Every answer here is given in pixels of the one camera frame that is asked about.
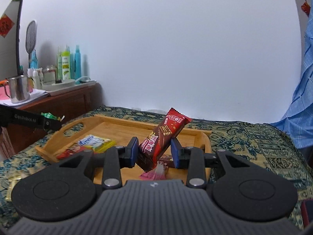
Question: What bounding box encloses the small blue spray bottle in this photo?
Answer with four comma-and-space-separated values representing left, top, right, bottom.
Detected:
29, 49, 38, 69

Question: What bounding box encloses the electric fly swatter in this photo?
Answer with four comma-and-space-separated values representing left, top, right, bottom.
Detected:
25, 20, 37, 54

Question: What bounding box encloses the stack of white papers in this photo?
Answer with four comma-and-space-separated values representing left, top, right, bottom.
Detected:
0, 88, 49, 107

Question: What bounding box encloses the yellow white biscuit packet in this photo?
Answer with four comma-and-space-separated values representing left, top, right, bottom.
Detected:
77, 135, 116, 153

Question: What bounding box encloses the clear glass jar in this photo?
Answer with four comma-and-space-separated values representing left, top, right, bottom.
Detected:
43, 65, 57, 84

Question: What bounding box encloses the teal spray bottle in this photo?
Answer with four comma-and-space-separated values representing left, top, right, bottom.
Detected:
74, 45, 81, 79

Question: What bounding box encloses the gold foil snack packet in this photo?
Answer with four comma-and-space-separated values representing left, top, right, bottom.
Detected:
5, 171, 28, 202

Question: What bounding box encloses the pale green bottle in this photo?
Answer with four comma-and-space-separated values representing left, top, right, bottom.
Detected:
57, 47, 63, 81

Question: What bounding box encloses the dark wooden cabinet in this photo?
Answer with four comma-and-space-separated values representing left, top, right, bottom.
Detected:
1, 83, 103, 160

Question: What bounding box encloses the stainless steel mug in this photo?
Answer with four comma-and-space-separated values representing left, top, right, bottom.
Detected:
4, 75, 30, 104

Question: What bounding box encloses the dark red chocolate bar packet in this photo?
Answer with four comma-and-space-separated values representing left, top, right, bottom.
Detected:
137, 108, 192, 172

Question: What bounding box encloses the patterned green gold tablecloth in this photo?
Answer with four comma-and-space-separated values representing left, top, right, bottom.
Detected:
1, 120, 312, 228

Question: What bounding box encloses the red paper wall decoration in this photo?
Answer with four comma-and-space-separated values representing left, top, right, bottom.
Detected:
0, 14, 15, 38

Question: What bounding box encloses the red label clear cracker packet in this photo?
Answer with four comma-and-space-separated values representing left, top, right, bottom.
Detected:
56, 143, 87, 160

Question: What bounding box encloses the white plastic tray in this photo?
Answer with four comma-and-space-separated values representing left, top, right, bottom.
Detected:
42, 77, 97, 97

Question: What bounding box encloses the lime green spray bottle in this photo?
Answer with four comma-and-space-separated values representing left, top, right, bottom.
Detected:
61, 45, 71, 80

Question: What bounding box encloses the small dark red candy packet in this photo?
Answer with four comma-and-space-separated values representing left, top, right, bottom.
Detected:
157, 154, 175, 168

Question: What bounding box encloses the pink clear snack packet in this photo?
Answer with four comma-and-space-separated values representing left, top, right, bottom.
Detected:
139, 163, 168, 180

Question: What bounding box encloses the bamboo serving tray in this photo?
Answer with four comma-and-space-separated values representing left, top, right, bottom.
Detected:
35, 115, 212, 185

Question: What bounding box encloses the green peas snack packet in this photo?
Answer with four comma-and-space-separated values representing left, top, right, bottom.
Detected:
41, 112, 65, 121

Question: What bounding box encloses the blue plaid shirt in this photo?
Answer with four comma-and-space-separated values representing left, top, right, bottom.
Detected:
271, 12, 312, 149

